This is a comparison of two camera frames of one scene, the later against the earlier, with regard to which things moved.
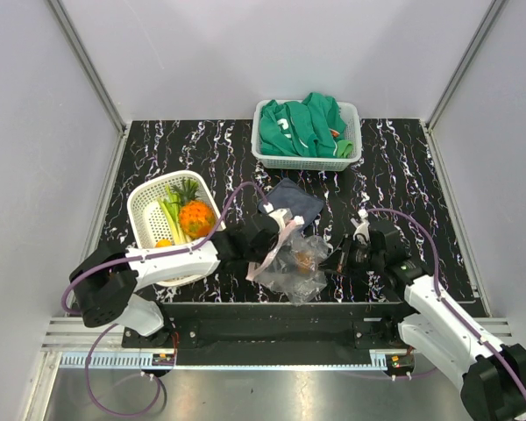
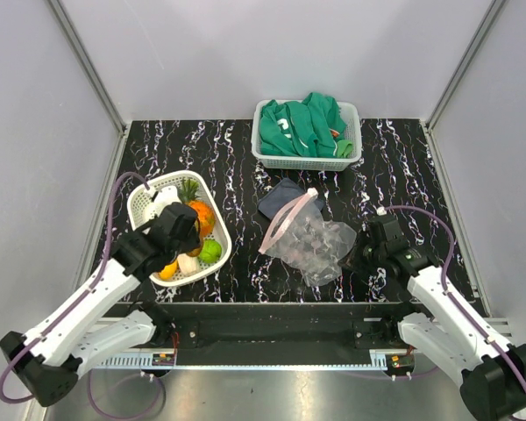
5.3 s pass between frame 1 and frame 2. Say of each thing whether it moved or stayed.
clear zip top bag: moved
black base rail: stayed
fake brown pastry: moved
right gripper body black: stayed
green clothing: stayed
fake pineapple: stayed
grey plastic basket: stayed
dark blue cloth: stayed
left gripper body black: moved
